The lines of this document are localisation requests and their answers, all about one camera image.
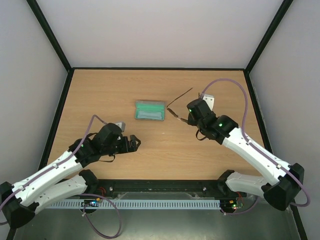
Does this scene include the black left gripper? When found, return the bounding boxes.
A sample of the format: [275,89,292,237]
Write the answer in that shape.
[102,135,142,156]

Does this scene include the black round sunglasses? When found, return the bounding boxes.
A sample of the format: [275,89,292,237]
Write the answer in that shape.
[166,87,193,124]

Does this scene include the grey felt glasses case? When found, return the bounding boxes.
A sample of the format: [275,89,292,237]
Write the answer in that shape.
[134,100,166,121]

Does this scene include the light blue cleaning cloth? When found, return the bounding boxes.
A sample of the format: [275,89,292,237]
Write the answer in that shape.
[137,111,163,121]

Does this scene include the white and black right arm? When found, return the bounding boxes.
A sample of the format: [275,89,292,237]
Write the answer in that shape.
[187,98,305,211]

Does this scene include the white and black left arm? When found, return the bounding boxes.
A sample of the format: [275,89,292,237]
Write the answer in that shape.
[0,122,141,229]

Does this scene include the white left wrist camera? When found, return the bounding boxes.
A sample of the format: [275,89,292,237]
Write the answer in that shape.
[115,121,126,132]

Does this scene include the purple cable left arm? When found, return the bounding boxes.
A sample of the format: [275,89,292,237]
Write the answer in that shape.
[0,114,108,225]

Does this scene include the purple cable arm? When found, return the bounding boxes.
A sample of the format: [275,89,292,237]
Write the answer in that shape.
[0,114,108,225]
[202,78,311,216]

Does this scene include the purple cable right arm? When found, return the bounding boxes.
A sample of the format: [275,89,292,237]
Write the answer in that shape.
[202,78,311,216]

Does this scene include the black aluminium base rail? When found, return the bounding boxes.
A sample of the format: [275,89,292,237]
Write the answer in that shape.
[94,179,247,200]

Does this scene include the purple cable loop front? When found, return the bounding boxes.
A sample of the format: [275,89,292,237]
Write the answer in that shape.
[81,192,123,238]

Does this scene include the light blue slotted cable duct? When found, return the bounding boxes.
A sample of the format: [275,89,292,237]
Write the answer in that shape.
[47,199,221,210]

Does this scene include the black enclosure frame post right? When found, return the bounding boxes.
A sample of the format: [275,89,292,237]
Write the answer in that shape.
[244,0,294,75]

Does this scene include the black enclosure frame post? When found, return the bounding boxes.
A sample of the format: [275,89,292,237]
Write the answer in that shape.
[26,0,72,72]
[244,0,294,75]

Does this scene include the black enclosure frame post left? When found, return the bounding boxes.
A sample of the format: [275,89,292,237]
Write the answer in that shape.
[26,0,72,72]

